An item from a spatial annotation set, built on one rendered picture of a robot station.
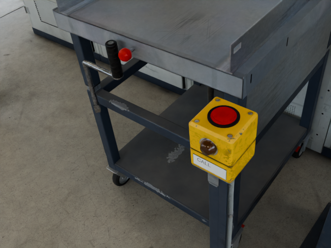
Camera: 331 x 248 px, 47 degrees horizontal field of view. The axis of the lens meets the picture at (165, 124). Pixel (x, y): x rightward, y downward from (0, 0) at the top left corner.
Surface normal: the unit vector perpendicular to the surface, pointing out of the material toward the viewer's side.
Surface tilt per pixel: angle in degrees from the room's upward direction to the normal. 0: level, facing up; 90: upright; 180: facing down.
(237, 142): 90
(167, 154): 0
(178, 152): 0
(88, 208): 0
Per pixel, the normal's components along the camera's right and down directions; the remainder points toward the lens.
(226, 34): -0.09, -0.73
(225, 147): -0.62, 0.58
